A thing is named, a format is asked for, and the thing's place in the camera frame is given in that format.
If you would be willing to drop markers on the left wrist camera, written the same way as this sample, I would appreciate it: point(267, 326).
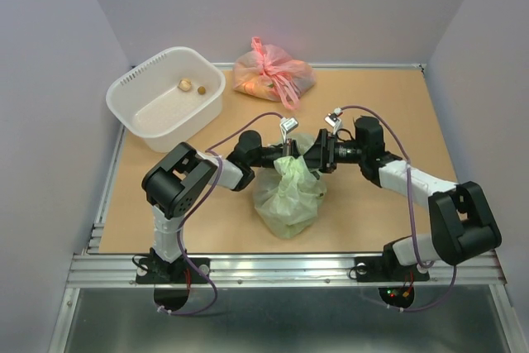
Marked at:
point(287, 125)

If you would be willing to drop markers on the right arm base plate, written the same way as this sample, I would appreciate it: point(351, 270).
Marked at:
point(379, 268)

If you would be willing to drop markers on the white plastic basket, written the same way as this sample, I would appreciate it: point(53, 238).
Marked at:
point(149, 104)

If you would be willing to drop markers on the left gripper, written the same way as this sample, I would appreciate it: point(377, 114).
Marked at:
point(289, 149)

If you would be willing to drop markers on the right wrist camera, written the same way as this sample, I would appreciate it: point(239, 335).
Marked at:
point(333, 119)

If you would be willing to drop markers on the small beige fake garlic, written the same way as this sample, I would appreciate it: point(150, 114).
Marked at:
point(185, 84)

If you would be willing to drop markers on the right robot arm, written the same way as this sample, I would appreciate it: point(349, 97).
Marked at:
point(462, 225)

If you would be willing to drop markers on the pink tied plastic bag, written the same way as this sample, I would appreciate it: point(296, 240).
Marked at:
point(269, 72)

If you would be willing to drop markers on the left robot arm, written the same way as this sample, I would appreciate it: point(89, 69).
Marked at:
point(181, 181)

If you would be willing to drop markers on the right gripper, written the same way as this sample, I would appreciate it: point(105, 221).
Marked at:
point(321, 155)

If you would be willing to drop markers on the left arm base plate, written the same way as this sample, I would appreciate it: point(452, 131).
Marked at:
point(150, 272)

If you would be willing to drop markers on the green plastic bag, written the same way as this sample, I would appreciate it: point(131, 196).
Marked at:
point(288, 196)

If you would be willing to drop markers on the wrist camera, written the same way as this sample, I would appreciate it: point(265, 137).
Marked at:
point(287, 125)
point(333, 119)

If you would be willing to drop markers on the aluminium front rail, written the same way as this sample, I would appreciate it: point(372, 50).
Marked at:
point(278, 270)

